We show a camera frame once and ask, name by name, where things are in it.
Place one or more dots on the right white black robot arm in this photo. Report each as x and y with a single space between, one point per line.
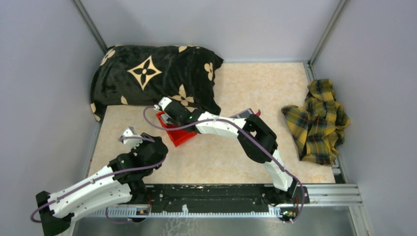
254 135

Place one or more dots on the aluminium frame rail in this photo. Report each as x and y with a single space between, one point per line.
320 195

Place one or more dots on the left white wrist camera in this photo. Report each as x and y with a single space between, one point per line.
130 138

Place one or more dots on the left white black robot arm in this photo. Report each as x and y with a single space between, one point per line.
119 182

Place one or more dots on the yellow plaid cloth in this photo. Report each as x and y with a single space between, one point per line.
318 126

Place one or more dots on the black floral pillow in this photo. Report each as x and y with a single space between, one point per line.
142 75

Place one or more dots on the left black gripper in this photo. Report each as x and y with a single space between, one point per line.
155 138

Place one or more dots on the red plastic bin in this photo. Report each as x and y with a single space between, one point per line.
178 137

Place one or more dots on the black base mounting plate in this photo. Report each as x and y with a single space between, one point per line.
220 198

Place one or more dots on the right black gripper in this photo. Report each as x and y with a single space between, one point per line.
169 119

